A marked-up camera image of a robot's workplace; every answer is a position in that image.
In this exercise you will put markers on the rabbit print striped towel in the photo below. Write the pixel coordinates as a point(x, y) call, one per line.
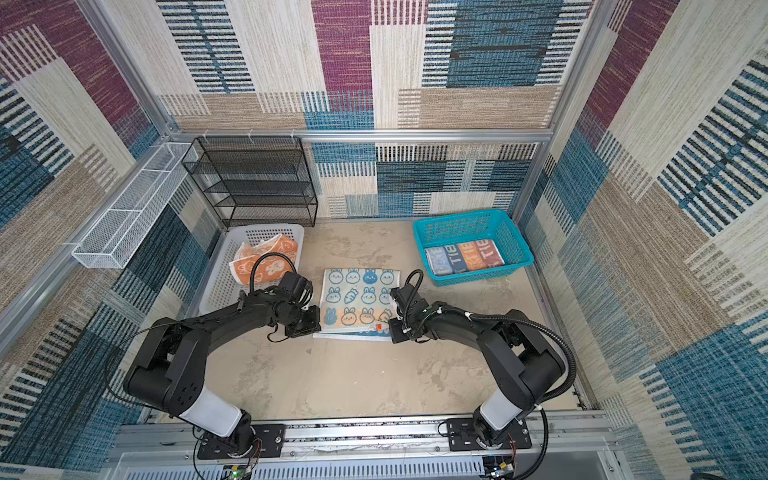
point(461, 258)

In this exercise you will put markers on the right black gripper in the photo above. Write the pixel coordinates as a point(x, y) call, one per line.
point(395, 327)

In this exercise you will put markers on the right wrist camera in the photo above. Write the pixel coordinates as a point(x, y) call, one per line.
point(407, 300)

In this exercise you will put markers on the white plastic laundry basket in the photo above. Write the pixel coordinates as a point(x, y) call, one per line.
point(221, 289)

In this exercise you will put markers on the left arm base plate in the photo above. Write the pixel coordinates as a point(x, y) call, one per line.
point(258, 440)

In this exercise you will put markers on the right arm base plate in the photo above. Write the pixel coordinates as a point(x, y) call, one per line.
point(474, 434)

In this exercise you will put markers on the orange bear print towel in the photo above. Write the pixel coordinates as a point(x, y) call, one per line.
point(271, 268)

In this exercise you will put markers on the black wire shelf rack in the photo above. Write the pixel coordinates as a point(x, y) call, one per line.
point(254, 180)

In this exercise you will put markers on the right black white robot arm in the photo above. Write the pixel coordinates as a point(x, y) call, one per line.
point(530, 363)

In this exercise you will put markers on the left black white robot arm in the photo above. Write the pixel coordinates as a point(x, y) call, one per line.
point(169, 370)

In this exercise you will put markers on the white wire mesh tray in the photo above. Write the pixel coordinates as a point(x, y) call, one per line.
point(116, 236)

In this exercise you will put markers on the aluminium mounting rail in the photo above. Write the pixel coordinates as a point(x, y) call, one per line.
point(371, 437)

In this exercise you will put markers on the teal bicycle print towel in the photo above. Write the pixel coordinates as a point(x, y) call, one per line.
point(355, 304)

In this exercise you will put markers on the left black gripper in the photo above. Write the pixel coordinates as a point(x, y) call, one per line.
point(313, 324)

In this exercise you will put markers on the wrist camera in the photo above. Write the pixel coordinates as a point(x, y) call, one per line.
point(297, 288)
point(407, 300)

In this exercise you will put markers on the teal plastic basket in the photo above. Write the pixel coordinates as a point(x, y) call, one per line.
point(491, 224)

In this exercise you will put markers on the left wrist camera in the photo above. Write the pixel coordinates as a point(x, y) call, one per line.
point(297, 288)

